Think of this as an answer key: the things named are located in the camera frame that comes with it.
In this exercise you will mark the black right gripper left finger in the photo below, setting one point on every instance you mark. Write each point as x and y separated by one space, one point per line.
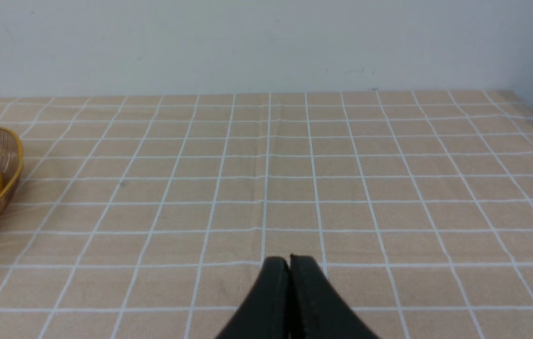
263 312

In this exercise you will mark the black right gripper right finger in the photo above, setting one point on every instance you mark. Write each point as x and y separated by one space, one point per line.
317 310

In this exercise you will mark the beige checkered tablecloth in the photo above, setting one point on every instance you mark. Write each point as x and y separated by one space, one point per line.
148 217

